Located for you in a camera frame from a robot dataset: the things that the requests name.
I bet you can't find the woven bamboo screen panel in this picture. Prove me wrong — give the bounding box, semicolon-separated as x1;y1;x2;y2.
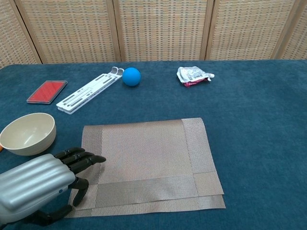
14;0;122;64
205;0;302;61
112;0;214;62
0;0;43;69
272;0;307;60

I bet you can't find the beige bowl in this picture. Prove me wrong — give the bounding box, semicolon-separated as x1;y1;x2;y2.
0;113;57;157

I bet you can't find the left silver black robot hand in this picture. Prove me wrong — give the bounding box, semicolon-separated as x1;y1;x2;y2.
0;147;107;227

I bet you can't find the red card in clear case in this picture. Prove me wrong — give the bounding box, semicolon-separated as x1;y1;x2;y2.
26;80;68;105

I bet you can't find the crumpled white spout pouch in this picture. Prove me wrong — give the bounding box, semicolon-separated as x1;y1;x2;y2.
177;66;215;89

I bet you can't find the blue ball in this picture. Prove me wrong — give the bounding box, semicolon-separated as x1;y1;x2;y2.
122;67;142;87

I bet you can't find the white folding stand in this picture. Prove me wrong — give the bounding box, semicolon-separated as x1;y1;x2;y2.
56;67;125;115

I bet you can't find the brown woven placemat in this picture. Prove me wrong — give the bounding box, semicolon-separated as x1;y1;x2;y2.
64;117;226;218

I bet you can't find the blue felt table cover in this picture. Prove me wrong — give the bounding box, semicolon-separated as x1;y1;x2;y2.
0;59;307;230

